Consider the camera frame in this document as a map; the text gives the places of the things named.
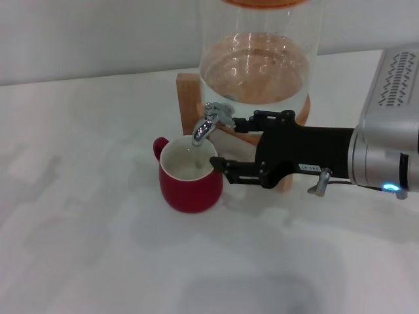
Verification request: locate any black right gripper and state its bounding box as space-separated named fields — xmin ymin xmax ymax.
xmin=209 ymin=110 xmax=354 ymax=190

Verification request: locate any red ceramic cup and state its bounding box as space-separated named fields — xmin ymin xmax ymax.
xmin=153 ymin=136 xmax=225 ymax=214

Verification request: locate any chrome faucet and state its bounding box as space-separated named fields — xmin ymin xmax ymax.
xmin=191 ymin=101 xmax=236 ymax=147

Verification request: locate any glass water dispenser jar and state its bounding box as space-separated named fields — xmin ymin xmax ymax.
xmin=198 ymin=0 xmax=320 ymax=127

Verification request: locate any wooden dispenser stand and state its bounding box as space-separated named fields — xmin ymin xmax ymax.
xmin=175 ymin=72 xmax=310 ymax=192

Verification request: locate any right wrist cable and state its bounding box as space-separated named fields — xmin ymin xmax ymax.
xmin=307 ymin=168 xmax=384 ymax=197

